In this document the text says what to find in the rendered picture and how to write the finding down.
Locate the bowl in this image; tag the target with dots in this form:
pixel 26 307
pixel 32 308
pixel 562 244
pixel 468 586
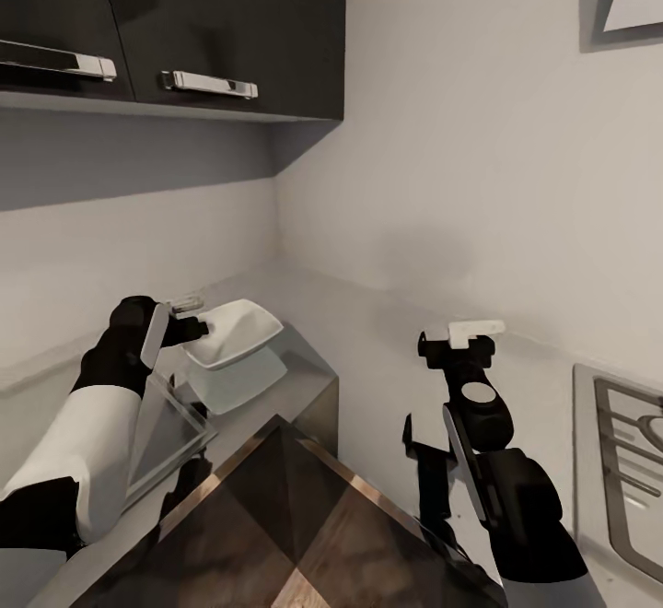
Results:
pixel 237 330

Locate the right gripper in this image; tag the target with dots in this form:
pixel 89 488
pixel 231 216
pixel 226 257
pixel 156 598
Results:
pixel 440 355

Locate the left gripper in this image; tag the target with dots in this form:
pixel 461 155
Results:
pixel 185 330

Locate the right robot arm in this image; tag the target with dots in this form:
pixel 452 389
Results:
pixel 514 498

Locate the drop in sink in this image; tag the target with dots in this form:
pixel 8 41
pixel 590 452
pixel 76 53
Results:
pixel 168 432

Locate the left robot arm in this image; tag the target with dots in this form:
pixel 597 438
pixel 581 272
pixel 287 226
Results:
pixel 71 490

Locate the cabinet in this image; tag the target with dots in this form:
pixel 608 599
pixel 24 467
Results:
pixel 259 61

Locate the burner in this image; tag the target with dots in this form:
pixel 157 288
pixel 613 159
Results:
pixel 618 486

